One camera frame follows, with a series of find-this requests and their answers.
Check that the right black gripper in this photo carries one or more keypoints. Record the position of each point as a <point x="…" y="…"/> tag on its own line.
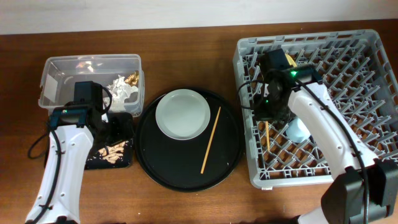
<point x="260" y="113"/>

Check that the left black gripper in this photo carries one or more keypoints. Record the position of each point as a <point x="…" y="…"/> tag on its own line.
<point x="120" y="133"/>

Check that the food scraps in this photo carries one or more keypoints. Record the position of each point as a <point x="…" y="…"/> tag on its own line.
<point x="110" y="154"/>

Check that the blue plastic cup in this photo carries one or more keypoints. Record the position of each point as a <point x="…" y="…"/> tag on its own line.
<point x="297" y="131"/>

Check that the white tissue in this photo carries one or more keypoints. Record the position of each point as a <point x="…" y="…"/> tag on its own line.
<point x="121" y="91"/>

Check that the yellow bowl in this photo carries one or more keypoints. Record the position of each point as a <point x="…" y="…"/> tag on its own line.
<point x="290" y="60"/>

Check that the gold foil wrapper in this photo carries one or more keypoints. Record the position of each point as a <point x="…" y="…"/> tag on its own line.
<point x="132" y="79"/>

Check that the wooden chopstick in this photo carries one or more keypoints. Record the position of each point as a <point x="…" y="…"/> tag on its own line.
<point x="210" y="141"/>
<point x="267" y="136"/>

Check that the grey round plate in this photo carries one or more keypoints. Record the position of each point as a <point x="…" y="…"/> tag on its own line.
<point x="182" y="114"/>

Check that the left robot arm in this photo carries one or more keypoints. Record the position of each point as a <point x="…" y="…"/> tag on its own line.
<point x="59" y="195"/>

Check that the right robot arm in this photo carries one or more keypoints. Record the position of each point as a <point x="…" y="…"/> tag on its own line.
<point x="364" y="188"/>

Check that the clear plastic waste bin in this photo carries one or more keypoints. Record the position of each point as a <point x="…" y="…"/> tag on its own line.
<point x="61" y="73"/>

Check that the grey dishwasher rack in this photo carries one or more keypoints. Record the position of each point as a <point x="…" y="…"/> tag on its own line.
<point x="362" y="85"/>

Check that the black rectangular tray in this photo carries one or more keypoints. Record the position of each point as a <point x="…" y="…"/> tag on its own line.
<point x="124" y="161"/>

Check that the round black serving tray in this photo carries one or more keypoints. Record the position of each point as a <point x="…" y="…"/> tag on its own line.
<point x="177" y="164"/>

